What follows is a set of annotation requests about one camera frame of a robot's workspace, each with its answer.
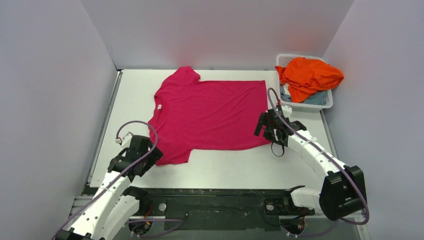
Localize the magenta t-shirt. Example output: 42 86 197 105
149 66 268 166

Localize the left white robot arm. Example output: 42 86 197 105
54 133 164 240

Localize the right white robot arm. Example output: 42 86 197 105
254 106 368 221

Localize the light blue t-shirt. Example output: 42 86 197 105
279 86 328 106

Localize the orange t-shirt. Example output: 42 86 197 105
274 57 344 103

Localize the white plastic laundry basket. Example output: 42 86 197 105
275 53 334 113

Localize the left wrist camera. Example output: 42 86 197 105
115 132 134 149

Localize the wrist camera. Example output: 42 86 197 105
115 132 134 149
280 105 293 118

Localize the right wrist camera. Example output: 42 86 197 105
280 105 293 118

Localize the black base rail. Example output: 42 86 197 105
82 187 332 233

